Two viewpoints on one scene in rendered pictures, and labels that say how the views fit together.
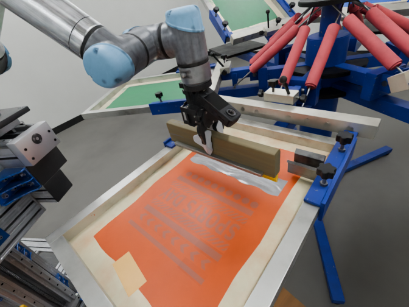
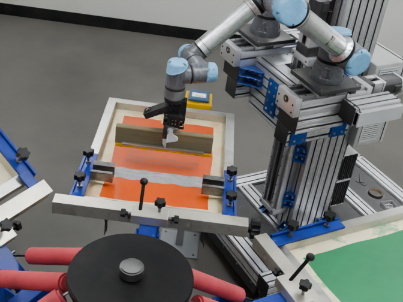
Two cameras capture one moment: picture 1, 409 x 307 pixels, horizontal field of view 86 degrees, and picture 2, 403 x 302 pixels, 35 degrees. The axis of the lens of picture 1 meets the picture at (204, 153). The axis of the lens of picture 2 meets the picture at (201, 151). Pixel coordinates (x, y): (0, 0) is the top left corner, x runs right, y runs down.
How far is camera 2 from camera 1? 2.72 m
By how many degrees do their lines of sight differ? 96
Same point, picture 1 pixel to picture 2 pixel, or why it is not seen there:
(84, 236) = (218, 126)
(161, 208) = not seen: hidden behind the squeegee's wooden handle
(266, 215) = (117, 156)
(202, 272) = not seen: hidden behind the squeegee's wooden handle
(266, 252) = (109, 142)
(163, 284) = (151, 124)
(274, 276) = (101, 128)
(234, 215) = (137, 152)
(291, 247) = (98, 137)
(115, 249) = (191, 126)
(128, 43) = (185, 53)
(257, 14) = not seen: outside the picture
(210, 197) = (159, 157)
